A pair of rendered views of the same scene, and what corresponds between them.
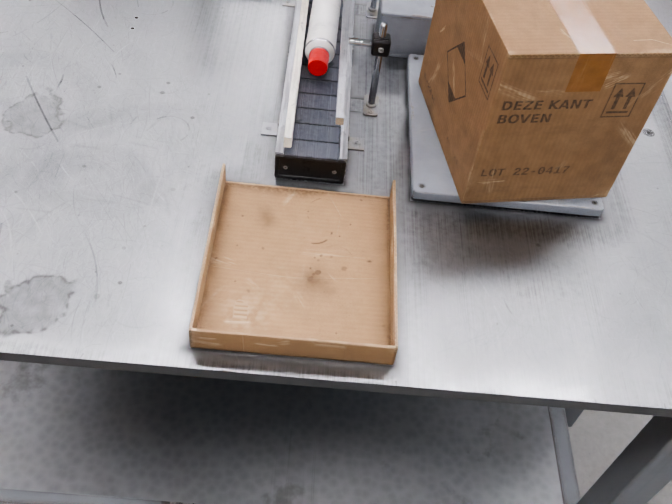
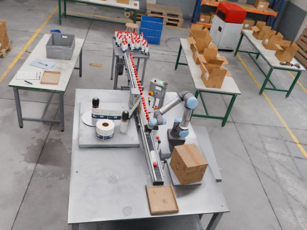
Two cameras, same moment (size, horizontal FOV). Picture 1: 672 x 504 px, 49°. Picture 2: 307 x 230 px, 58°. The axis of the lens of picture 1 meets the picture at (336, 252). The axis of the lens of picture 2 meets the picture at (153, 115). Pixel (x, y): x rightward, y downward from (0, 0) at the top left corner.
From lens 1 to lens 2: 180 cm
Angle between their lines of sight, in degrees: 17
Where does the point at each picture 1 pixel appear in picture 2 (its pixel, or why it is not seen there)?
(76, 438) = not seen: outside the picture
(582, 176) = (198, 179)
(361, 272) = (170, 198)
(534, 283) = (193, 196)
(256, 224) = (153, 193)
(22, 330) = (127, 215)
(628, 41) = (201, 162)
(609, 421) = (206, 218)
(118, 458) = not seen: outside the picture
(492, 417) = (186, 220)
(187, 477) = not seen: outside the picture
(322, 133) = (159, 177)
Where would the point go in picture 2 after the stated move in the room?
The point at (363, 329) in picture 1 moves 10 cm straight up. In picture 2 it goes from (172, 207) to (175, 201)
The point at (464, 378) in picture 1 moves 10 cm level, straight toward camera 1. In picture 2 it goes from (187, 212) to (186, 221)
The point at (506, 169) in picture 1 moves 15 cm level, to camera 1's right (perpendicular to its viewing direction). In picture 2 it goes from (187, 180) to (201, 180)
